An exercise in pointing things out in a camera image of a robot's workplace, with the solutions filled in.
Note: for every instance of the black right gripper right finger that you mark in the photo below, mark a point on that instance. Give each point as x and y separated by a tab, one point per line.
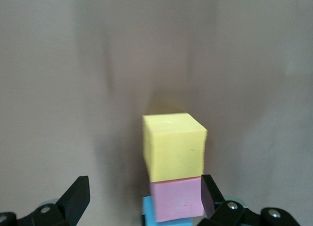
215	206

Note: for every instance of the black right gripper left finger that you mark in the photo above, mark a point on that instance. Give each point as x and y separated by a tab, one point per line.
73	199

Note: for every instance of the pink foam block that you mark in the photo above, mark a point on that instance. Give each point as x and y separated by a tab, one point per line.
176	199

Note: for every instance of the blue foam block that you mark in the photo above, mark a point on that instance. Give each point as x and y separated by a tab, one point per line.
147	211

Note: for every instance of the yellow foam block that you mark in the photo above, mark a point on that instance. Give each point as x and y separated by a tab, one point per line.
173	147

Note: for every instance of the brown table cover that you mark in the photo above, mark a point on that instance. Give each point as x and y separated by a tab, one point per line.
73	64

